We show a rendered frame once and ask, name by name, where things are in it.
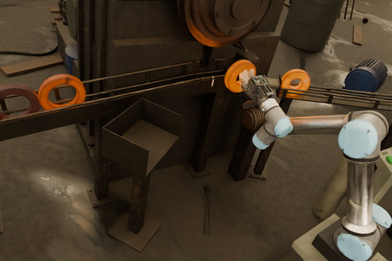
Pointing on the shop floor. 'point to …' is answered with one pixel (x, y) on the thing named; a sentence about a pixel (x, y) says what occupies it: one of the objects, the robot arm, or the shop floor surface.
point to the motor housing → (245, 143)
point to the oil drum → (315, 7)
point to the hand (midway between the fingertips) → (241, 72)
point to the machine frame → (160, 59)
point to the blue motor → (366, 77)
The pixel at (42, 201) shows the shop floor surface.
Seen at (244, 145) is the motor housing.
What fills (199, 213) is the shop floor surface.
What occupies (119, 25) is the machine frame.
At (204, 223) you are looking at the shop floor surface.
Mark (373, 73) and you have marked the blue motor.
